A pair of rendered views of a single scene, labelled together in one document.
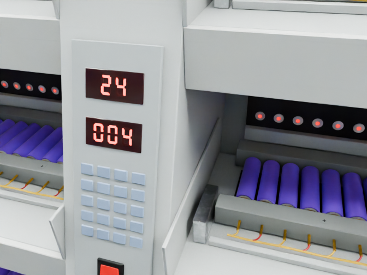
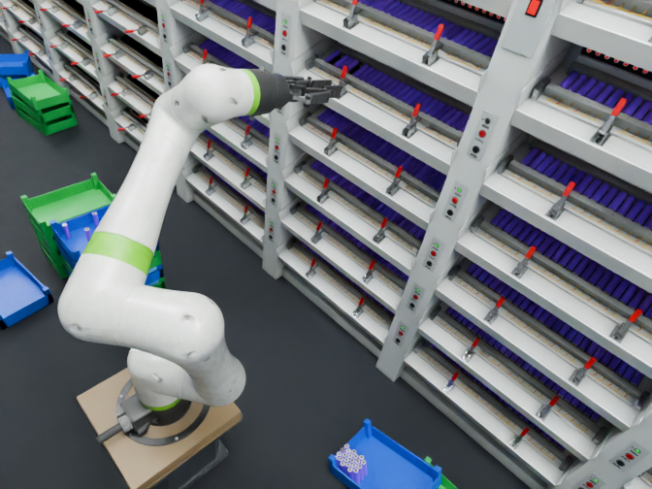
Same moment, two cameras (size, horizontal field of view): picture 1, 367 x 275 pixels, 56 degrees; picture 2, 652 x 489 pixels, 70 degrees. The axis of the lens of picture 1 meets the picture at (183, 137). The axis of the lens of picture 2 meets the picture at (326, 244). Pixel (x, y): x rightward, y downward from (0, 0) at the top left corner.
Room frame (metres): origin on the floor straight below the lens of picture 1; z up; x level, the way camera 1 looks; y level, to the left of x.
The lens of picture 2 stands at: (-0.83, -0.02, 1.60)
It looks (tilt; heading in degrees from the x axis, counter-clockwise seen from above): 43 degrees down; 21
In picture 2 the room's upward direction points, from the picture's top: 10 degrees clockwise
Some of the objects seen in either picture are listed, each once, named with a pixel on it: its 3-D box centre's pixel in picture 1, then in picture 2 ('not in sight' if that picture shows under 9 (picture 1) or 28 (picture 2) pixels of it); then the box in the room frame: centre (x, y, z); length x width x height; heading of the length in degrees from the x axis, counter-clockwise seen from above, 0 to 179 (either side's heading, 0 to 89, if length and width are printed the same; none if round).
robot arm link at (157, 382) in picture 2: not in sight; (163, 372); (-0.39, 0.53, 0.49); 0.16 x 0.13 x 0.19; 108
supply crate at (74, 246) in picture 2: not in sight; (105, 228); (0.00, 1.18, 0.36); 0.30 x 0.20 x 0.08; 162
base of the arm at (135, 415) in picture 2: not in sight; (144, 407); (-0.45, 0.56, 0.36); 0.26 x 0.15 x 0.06; 160
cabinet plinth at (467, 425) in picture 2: not in sight; (342, 302); (0.46, 0.36, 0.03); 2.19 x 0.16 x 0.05; 74
